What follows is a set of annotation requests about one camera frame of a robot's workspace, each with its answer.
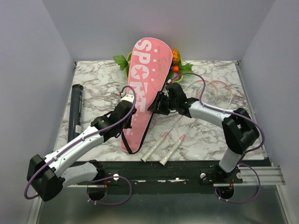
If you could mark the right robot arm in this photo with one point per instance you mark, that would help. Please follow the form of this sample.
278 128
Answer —
239 129

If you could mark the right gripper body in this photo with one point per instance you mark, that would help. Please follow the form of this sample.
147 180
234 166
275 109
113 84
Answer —
164 100

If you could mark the toy pineapple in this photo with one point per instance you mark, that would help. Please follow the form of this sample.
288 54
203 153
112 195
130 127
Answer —
176 58

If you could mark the pink racket bag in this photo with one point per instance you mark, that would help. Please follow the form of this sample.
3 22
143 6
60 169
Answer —
150 63

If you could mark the green fake leaf left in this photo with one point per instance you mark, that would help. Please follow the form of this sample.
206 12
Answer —
121 61

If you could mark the green fake leaf right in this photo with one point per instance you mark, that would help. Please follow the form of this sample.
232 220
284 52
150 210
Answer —
186 69

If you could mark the white racket handle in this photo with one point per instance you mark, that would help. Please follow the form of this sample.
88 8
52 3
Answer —
170 152
156 145

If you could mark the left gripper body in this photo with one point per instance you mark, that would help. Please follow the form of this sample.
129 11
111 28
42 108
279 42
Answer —
127 124

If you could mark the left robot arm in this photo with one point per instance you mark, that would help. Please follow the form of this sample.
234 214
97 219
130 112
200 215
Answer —
48 175

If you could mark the green fake leaf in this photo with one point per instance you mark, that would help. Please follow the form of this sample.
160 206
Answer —
121 61
186 69

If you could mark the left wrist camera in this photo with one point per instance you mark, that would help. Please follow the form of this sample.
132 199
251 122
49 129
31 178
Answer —
127 97

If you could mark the green plastic bin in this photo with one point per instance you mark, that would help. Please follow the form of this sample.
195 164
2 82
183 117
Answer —
170 74

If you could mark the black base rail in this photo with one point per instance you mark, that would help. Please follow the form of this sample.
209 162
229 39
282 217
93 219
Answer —
176 177

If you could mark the black shuttlecock tube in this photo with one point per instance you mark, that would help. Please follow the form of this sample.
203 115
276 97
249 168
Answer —
74 127

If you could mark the toy carrot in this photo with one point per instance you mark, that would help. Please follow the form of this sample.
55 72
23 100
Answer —
175 69

